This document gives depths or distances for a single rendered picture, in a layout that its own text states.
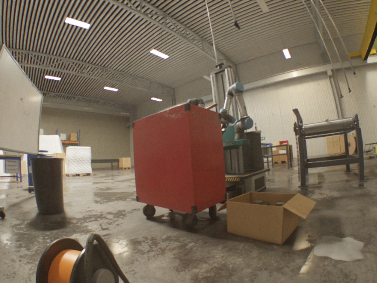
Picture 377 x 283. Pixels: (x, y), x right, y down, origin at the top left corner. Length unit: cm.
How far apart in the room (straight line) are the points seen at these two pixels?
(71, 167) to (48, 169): 633
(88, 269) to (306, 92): 1401
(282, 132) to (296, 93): 312
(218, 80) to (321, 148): 1150
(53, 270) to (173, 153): 110
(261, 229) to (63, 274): 102
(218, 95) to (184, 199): 164
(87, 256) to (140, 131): 138
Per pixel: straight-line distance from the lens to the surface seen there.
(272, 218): 110
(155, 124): 151
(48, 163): 208
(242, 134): 205
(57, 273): 53
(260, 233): 117
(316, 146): 1342
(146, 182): 162
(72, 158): 840
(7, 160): 650
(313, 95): 1393
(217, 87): 259
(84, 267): 46
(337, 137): 1073
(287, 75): 1391
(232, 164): 235
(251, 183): 212
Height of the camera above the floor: 55
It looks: 6 degrees up
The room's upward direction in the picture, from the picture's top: 4 degrees counter-clockwise
